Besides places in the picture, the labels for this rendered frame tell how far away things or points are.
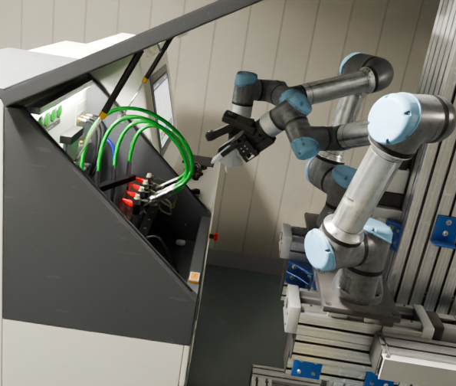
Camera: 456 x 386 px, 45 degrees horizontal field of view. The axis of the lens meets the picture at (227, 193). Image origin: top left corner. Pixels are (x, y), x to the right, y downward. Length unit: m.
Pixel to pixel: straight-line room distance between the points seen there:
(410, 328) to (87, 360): 0.99
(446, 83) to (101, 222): 1.05
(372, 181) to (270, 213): 2.43
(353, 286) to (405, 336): 0.22
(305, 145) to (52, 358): 1.02
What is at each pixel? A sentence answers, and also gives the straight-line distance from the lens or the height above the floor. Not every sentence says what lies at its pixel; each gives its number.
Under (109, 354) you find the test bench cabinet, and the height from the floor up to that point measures 0.72.
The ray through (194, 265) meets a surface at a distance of 1.87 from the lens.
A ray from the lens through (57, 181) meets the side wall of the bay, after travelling 1.60.
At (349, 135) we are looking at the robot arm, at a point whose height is 1.49.
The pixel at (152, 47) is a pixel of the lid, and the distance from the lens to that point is 1.47.
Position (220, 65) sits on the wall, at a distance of 3.55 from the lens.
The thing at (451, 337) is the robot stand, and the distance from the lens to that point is 1.82.
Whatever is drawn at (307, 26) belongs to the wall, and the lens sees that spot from 3.53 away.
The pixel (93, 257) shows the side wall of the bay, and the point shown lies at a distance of 1.66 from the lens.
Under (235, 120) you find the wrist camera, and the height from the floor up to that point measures 1.45.
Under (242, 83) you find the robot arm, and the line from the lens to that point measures 1.89.
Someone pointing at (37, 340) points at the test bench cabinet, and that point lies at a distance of 1.87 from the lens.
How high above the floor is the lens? 1.82
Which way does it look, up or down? 20 degrees down
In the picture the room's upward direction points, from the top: 9 degrees clockwise
